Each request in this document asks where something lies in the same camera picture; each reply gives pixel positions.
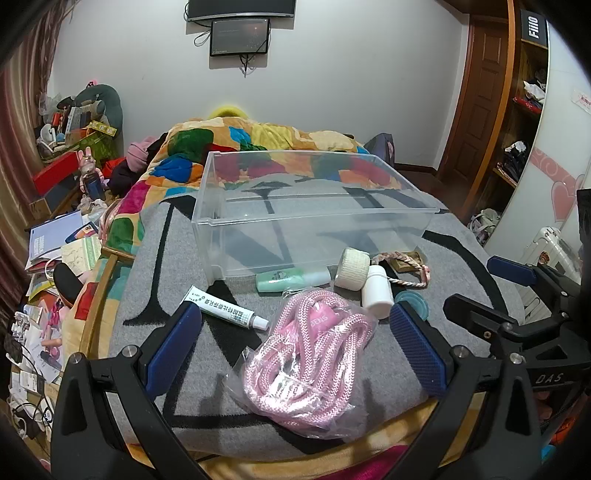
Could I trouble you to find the grey handbag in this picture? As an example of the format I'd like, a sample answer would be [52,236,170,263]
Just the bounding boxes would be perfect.
[468,209,502,241]

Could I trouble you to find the white pill bottle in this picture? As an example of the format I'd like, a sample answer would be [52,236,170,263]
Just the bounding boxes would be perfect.
[361,264,394,320]

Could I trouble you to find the wooden wardrobe shelves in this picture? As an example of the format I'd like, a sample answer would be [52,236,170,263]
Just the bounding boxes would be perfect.
[489,9,551,222]

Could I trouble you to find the black printed box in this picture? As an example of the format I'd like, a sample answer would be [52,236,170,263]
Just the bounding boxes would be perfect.
[519,9,550,49]

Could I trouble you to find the white ointment tube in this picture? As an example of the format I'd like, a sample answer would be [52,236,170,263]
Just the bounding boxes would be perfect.
[180,286,271,332]

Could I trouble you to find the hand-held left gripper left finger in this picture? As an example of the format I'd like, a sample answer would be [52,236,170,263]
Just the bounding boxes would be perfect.
[50,301,204,480]

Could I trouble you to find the teal round lid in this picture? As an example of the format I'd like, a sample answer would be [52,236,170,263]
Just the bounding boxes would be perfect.
[394,290,428,320]

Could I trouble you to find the white suitcase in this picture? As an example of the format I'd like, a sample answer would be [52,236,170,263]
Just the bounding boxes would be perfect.
[522,226,583,283]

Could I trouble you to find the red box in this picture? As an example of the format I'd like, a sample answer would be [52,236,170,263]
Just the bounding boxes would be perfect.
[36,151,79,197]

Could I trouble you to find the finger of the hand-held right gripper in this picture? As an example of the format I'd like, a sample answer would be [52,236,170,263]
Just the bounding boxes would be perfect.
[442,293,525,342]
[486,255,583,301]

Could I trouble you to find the wall television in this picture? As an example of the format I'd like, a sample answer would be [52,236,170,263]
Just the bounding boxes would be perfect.
[186,0,296,22]

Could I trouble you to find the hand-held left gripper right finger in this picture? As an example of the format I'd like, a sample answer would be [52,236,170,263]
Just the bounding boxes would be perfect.
[389,302,542,480]

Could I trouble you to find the brown wooden door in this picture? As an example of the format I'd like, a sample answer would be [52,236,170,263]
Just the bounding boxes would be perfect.
[436,23,509,185]

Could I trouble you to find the pink bunny toy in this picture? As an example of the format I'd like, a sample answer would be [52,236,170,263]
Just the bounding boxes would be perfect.
[76,147,108,199]

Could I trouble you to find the green squeeze tube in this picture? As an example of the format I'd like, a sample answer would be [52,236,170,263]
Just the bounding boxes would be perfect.
[255,267,332,295]

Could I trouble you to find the green cardboard box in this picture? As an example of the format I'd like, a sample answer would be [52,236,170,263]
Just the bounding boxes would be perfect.
[69,121,116,160]

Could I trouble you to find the white wardrobe door with hearts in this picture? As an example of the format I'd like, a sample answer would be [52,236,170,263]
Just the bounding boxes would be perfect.
[480,18,591,259]

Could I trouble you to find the beige bandage roll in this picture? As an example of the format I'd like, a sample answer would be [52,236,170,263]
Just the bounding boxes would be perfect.
[333,248,371,291]

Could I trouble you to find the pink braided cord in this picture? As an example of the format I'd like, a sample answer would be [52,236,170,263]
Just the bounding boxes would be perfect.
[372,251,432,289]

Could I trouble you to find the pink rope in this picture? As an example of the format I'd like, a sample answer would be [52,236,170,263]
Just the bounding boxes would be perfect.
[231,288,380,439]

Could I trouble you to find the wooden chair frame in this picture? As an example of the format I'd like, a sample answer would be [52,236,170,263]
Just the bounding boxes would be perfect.
[78,251,122,365]

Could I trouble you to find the yellow plush pillow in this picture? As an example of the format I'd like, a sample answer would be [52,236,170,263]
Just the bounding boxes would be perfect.
[207,104,252,120]

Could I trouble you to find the colourful patchwork blanket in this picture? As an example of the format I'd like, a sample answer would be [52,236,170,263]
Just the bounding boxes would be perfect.
[104,115,402,259]

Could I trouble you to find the grey blanket with black letters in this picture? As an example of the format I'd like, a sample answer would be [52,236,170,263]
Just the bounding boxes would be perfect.
[108,180,527,462]

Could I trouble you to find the pink knit hat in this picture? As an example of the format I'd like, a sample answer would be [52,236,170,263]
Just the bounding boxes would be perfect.
[127,136,158,171]

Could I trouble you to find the small black wall monitor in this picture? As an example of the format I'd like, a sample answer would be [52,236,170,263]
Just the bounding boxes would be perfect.
[210,17,271,57]

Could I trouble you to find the clear plastic storage bin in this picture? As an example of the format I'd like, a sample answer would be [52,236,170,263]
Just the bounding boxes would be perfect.
[191,150,441,288]

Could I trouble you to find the striped curtain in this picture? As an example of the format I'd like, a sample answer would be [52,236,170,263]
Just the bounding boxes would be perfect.
[0,0,70,278]

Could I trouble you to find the blue notebook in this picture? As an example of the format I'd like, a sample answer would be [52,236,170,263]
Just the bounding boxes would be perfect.
[30,212,86,268]

